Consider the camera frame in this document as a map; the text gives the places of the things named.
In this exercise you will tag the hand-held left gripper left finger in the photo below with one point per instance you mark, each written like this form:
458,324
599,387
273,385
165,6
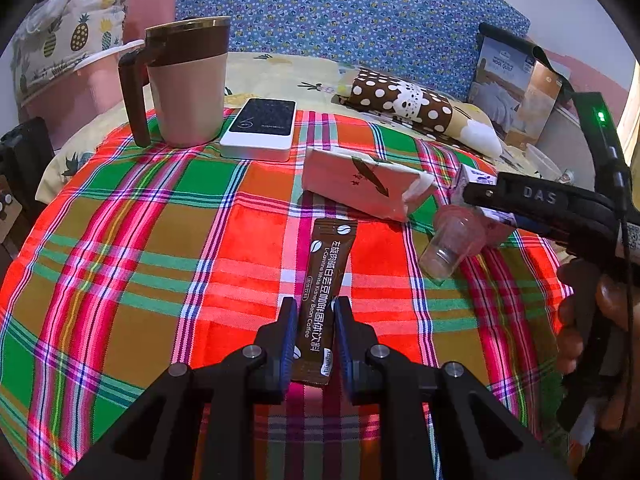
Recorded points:
289,340

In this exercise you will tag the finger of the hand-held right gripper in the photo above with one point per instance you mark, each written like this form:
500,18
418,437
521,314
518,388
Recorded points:
535,197
560,237

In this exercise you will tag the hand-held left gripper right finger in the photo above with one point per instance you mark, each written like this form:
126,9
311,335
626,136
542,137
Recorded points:
344,340

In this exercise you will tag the small white carton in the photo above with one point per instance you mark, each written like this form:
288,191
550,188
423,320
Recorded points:
475,177

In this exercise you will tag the brown coffee sachet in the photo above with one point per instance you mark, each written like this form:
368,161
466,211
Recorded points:
325,270

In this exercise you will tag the person's right hand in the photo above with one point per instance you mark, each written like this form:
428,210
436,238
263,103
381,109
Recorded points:
570,320

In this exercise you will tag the pink red plastic packet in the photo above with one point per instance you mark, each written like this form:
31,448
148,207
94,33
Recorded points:
496,235

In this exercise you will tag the clear plastic cup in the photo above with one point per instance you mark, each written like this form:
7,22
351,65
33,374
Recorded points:
450,250

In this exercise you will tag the quilt package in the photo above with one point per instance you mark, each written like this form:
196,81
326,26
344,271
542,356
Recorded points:
505,90

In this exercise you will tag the plaid tablecloth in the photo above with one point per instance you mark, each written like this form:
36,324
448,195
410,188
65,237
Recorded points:
150,270

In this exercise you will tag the white tissue packet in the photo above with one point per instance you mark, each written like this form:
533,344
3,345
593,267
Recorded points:
350,180

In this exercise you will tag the brown polka dot pillow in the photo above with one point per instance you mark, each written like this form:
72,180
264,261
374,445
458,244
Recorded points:
400,100

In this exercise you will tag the white power bank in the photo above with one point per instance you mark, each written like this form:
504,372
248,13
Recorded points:
262,127

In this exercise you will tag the blue patterned headboard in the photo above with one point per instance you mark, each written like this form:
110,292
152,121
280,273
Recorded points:
350,10

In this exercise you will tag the yellow bedsheet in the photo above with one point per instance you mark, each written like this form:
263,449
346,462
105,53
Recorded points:
280,75

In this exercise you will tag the black box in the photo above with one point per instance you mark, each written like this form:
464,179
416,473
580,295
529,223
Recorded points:
22,160

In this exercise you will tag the pink chair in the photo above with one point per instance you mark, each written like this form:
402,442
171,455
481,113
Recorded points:
75,97

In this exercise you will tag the pineapple print bag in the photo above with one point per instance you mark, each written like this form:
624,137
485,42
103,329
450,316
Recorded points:
70,30

